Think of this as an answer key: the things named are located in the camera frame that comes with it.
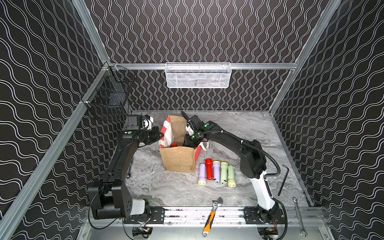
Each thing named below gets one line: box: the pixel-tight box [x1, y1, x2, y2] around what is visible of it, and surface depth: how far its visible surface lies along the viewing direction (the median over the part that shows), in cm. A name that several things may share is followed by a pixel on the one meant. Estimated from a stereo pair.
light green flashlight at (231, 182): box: [227, 165, 237, 188], surface depth 85 cm
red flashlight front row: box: [205, 158, 214, 181], surface depth 90 cm
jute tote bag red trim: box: [158, 115, 210, 173], surface depth 83 cm
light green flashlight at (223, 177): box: [220, 161, 229, 184], surface depth 89 cm
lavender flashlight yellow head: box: [198, 163, 207, 186], surface depth 87 cm
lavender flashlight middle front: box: [213, 160, 221, 183], surface depth 89 cm
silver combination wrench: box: [292, 196, 308, 238], surface depth 76 cm
